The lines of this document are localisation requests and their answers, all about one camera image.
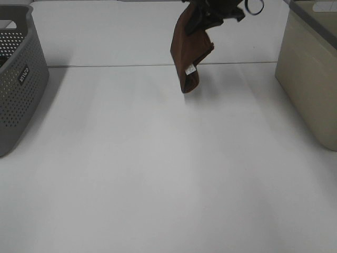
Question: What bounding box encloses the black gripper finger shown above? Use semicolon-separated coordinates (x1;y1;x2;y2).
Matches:
185;7;224;35

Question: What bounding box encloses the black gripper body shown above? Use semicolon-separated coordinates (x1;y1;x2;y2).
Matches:
182;1;245;22

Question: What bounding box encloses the brown towel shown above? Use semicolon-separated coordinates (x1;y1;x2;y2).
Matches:
170;3;214;93

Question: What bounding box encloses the beige storage bin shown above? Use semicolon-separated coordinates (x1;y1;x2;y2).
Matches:
275;1;336;151

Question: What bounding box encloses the grey perforated plastic basket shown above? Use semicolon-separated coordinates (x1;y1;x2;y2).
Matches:
1;4;49;156

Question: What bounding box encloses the black looped cable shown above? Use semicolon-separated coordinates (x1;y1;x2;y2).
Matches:
244;0;265;16

